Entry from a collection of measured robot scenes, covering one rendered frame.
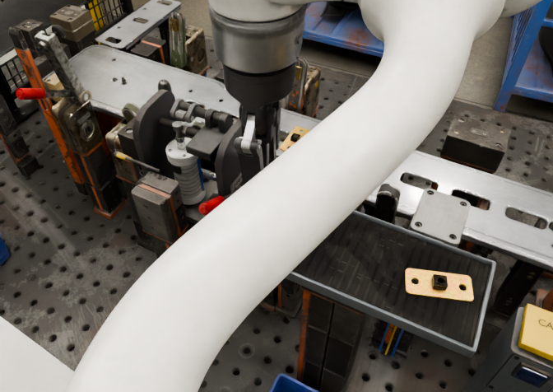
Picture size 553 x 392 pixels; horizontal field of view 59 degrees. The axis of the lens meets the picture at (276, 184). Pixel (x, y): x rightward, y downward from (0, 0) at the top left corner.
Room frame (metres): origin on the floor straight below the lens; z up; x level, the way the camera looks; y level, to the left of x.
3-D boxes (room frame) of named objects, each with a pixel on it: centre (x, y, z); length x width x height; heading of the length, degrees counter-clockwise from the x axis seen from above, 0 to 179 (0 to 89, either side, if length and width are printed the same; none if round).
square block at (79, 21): (1.23, 0.56, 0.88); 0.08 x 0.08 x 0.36; 63
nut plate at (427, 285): (0.33, -0.21, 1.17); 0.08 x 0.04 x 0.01; 81
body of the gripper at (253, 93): (0.43, 0.02, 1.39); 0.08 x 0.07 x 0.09; 167
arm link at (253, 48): (0.43, 0.02, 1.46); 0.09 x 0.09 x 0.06
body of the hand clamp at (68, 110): (0.84, 0.45, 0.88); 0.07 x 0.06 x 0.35; 153
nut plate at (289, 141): (0.78, -0.04, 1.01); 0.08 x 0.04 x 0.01; 153
